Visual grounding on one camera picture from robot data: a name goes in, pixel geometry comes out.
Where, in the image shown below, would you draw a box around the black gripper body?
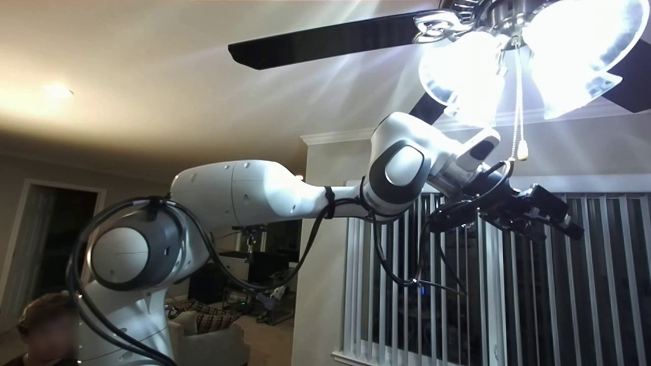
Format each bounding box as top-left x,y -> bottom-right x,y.
428,188 -> 553,237

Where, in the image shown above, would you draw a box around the small orange object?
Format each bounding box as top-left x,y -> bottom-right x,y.
518,47 -> 534,165

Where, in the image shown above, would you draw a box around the dark ceiling fan blade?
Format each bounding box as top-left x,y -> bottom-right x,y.
226,8 -> 444,71
600,40 -> 651,116
408,90 -> 448,128

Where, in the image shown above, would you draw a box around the silver ceiling fan housing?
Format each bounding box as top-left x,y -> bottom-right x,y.
412,0 -> 565,49

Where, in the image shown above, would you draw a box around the white vertical window blinds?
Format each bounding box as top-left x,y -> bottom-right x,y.
341,191 -> 651,366

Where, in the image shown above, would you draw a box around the light sofa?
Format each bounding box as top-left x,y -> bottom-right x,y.
166,296 -> 295,366

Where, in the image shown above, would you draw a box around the pull chain with wooden knob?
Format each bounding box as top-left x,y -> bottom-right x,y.
512,49 -> 523,147

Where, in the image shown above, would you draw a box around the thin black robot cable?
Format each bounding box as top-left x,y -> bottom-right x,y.
371,201 -> 479,301

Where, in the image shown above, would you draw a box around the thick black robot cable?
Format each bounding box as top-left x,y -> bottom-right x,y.
66,184 -> 341,366

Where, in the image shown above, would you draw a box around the white door frame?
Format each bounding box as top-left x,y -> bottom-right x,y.
0,178 -> 109,342

